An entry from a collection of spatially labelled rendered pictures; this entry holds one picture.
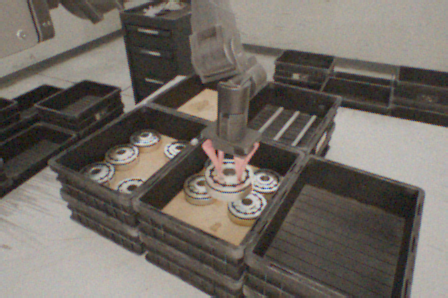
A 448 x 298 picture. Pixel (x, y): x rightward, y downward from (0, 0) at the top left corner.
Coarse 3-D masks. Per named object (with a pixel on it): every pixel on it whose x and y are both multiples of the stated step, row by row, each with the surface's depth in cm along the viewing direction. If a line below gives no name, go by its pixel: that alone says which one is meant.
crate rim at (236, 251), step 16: (272, 144) 99; (176, 160) 93; (160, 176) 87; (288, 176) 87; (144, 192) 82; (144, 208) 78; (176, 224) 74; (256, 224) 74; (208, 240) 71; (224, 240) 71; (240, 256) 70
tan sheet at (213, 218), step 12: (204, 168) 106; (252, 168) 106; (180, 192) 97; (168, 204) 93; (180, 204) 93; (192, 204) 93; (216, 204) 93; (180, 216) 89; (192, 216) 89; (204, 216) 89; (216, 216) 89; (204, 228) 86; (216, 228) 86; (228, 228) 86; (240, 228) 86; (228, 240) 83; (240, 240) 83
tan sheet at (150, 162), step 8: (128, 144) 117; (152, 152) 113; (160, 152) 113; (104, 160) 109; (144, 160) 109; (152, 160) 109; (160, 160) 109; (136, 168) 106; (144, 168) 106; (152, 168) 106; (120, 176) 103; (128, 176) 103; (136, 176) 103; (144, 176) 103
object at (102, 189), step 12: (156, 108) 117; (120, 120) 111; (192, 120) 110; (96, 132) 104; (60, 156) 94; (60, 168) 90; (72, 180) 89; (84, 180) 86; (96, 192) 86; (108, 192) 83; (120, 192) 82; (132, 192) 82; (132, 204) 82
